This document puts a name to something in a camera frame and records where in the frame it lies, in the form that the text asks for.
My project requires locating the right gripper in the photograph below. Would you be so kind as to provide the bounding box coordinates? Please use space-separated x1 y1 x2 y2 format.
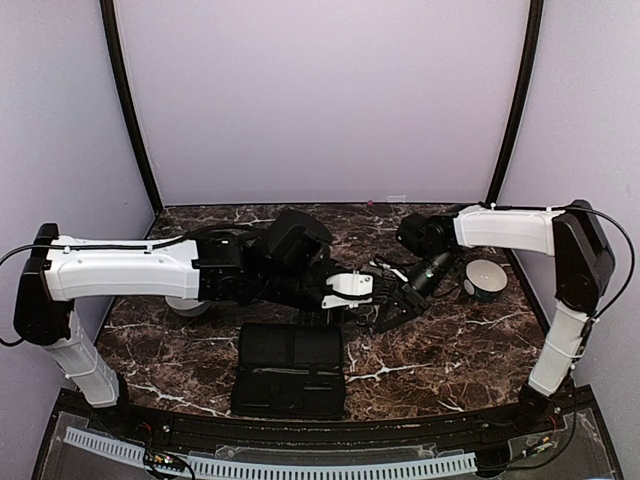
375 249 460 333

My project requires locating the black zippered tool case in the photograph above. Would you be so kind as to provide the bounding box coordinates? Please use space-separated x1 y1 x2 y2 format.
231 323 346 421

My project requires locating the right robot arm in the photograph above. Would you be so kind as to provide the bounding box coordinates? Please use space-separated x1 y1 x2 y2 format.
374 199 619 434

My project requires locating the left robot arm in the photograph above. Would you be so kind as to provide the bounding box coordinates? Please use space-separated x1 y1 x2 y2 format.
13 210 376 436

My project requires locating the teal white cup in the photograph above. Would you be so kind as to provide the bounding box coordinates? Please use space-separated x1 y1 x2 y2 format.
463 259 508 302

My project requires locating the white ceramic bowl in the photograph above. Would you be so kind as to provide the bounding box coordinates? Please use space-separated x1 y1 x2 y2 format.
165 297 211 318

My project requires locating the black front rail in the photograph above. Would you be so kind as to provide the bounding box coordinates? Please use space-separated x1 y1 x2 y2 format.
54 387 596 454

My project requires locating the white slotted cable duct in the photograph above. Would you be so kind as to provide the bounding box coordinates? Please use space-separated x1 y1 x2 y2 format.
63 427 478 479

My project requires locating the left black frame post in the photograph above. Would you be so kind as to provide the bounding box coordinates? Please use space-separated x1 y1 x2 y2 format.
99 0 164 215

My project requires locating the black frame post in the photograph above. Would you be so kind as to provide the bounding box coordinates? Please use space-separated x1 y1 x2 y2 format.
485 0 545 203
99 0 164 215

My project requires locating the right black frame post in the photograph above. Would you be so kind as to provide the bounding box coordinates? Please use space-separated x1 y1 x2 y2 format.
485 0 545 203

